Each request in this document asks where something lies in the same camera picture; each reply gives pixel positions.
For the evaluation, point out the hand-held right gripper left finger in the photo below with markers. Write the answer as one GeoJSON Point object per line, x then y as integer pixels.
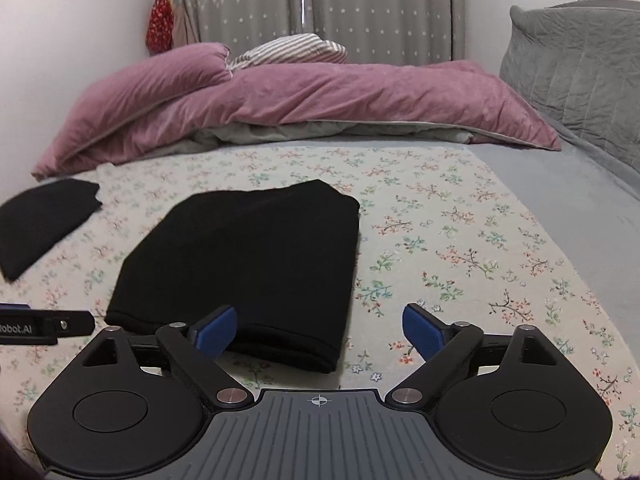
{"type": "Point", "coordinates": [217, 332]}

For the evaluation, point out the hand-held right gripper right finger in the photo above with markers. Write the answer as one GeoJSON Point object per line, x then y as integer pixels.
{"type": "Point", "coordinates": [420, 332]}

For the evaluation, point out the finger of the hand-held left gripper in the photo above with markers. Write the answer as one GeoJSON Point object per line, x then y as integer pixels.
{"type": "Point", "coordinates": [75, 322]}

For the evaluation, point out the black pants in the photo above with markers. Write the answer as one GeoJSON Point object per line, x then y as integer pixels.
{"type": "Point", "coordinates": [240, 260]}

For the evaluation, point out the black folded cloth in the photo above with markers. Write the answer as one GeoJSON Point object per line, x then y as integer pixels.
{"type": "Point", "coordinates": [40, 225]}

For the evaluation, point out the floral bed sheet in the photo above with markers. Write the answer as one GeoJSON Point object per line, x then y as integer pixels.
{"type": "Point", "coordinates": [450, 220]}

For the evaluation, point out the grey bed sheet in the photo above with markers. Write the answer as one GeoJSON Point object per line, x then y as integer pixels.
{"type": "Point", "coordinates": [560, 185]}

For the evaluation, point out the pink duvet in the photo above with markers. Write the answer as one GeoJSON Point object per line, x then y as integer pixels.
{"type": "Point", "coordinates": [325, 95]}

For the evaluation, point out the striped pillow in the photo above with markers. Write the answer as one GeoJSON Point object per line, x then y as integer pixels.
{"type": "Point", "coordinates": [290, 50]}

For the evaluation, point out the beige hanging cloth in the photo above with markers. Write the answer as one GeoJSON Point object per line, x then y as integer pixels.
{"type": "Point", "coordinates": [182, 27]}

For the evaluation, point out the red patterned hanging bag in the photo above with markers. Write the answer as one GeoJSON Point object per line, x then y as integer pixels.
{"type": "Point", "coordinates": [160, 22]}

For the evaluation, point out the grey quilted headboard cushion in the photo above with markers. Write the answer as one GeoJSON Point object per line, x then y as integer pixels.
{"type": "Point", "coordinates": [575, 60]}

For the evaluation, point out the grey star-print curtain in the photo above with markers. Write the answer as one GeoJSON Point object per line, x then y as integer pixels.
{"type": "Point", "coordinates": [375, 10]}

